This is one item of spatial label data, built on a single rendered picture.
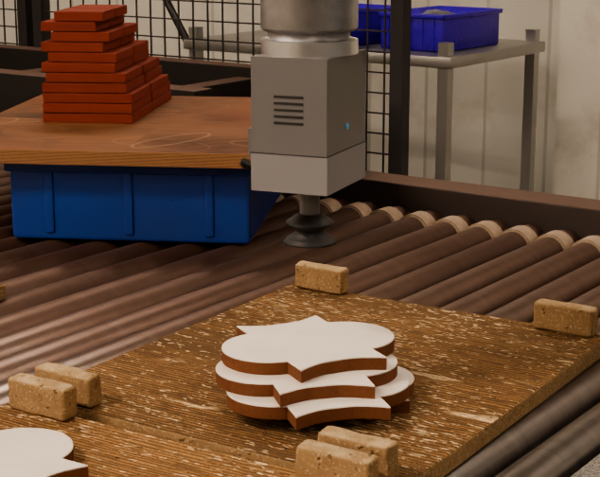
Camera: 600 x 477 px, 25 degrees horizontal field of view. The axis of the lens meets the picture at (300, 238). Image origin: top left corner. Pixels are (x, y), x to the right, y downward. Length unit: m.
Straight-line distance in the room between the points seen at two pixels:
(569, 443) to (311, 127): 0.32
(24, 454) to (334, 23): 0.39
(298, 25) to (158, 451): 0.33
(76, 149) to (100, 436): 0.68
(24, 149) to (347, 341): 0.68
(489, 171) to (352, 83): 3.76
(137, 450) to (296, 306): 0.39
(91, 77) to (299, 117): 0.87
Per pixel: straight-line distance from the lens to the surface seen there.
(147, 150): 1.66
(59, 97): 1.89
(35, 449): 1.01
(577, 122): 4.53
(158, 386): 1.15
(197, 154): 1.64
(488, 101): 4.79
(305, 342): 1.12
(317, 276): 1.42
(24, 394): 1.11
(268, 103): 1.05
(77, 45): 1.88
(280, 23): 1.04
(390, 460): 0.96
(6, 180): 2.15
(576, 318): 1.30
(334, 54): 1.04
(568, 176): 4.56
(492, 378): 1.18
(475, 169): 4.84
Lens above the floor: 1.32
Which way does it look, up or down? 13 degrees down
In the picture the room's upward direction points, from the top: straight up
